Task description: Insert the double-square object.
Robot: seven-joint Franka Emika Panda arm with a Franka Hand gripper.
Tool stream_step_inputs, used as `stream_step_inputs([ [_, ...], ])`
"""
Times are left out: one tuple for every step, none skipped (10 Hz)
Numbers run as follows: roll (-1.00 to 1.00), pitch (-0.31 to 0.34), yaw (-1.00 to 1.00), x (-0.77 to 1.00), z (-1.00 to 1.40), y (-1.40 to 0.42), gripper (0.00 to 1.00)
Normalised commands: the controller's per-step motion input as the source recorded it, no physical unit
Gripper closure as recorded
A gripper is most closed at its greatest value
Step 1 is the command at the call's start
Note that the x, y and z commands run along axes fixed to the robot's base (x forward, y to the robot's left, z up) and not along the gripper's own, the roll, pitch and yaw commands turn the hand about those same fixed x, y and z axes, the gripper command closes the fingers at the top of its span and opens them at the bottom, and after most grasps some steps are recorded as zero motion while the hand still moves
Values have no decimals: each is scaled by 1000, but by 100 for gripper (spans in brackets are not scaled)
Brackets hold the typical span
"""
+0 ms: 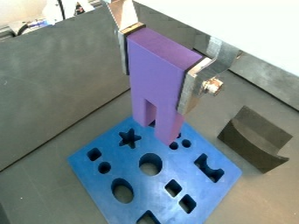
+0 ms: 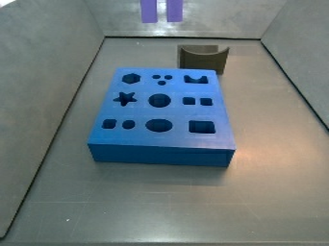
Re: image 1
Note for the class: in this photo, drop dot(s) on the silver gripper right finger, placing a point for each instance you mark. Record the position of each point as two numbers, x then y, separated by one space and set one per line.
202 77

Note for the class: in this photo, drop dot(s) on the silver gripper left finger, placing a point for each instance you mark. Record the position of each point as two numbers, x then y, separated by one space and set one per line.
123 13

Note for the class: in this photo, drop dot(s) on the purple double-square peg block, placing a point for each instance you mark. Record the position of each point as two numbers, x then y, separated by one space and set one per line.
157 62

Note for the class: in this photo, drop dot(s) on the dark grey curved block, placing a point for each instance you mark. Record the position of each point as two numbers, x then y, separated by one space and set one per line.
255 139

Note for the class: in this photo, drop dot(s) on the blue shape-sorting board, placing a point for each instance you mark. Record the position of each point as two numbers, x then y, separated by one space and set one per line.
144 182

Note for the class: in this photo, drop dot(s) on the grey foam wall panel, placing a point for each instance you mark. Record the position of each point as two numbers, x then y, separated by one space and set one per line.
59 73

